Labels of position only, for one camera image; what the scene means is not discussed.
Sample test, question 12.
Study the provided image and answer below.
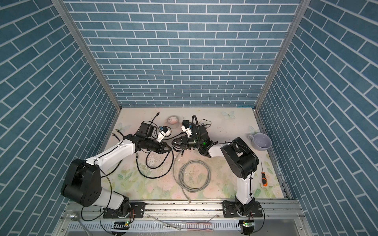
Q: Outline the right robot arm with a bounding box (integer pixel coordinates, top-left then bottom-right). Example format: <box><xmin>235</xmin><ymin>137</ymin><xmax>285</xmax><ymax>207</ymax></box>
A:
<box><xmin>172</xmin><ymin>124</ymin><xmax>259</xmax><ymax>211</ymax></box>

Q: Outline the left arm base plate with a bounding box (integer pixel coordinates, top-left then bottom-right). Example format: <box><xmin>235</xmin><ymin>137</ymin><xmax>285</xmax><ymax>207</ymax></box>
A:
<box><xmin>103</xmin><ymin>202</ymin><xmax>146</xmax><ymax>220</ymax></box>

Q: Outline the lavender ceramic mug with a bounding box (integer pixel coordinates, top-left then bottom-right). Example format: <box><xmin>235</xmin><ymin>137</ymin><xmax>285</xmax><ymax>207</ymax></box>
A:
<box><xmin>248</xmin><ymin>133</ymin><xmax>272</xmax><ymax>151</ymax></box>

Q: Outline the aluminium mounting rail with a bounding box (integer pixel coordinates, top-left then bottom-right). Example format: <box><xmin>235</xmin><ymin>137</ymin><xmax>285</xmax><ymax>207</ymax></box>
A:
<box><xmin>53</xmin><ymin>199</ymin><xmax>311</xmax><ymax>236</ymax></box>

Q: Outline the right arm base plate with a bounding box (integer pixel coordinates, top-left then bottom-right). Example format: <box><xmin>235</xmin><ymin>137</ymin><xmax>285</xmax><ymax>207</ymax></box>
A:
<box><xmin>221</xmin><ymin>201</ymin><xmax>263</xmax><ymax>218</ymax></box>

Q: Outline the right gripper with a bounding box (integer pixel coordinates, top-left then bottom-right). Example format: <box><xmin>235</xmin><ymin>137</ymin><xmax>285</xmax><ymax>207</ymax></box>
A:
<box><xmin>172</xmin><ymin>136</ymin><xmax>203</xmax><ymax>151</ymax></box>

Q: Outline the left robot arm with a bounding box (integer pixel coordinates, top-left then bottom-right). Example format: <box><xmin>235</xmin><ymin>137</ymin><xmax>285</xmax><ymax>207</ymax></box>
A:
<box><xmin>61</xmin><ymin>122</ymin><xmax>171</xmax><ymax>217</ymax></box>

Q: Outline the clear tape roll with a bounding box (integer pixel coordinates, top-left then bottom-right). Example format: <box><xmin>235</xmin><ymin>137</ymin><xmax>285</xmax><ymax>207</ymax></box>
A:
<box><xmin>167</xmin><ymin>116</ymin><xmax>179</xmax><ymax>125</ymax></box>

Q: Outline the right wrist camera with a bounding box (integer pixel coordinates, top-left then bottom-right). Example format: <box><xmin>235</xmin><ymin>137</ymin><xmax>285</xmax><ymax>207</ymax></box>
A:
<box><xmin>181</xmin><ymin>124</ymin><xmax>192</xmax><ymax>138</ymax></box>

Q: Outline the grey ethernet cable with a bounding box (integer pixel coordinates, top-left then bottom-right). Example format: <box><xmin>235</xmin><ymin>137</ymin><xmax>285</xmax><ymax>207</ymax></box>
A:
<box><xmin>172</xmin><ymin>150</ymin><xmax>212</xmax><ymax>203</ymax></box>

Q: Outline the orange handled screwdriver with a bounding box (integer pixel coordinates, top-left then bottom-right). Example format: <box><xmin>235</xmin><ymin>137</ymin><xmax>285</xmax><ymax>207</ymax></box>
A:
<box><xmin>260</xmin><ymin>162</ymin><xmax>268</xmax><ymax>187</ymax></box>

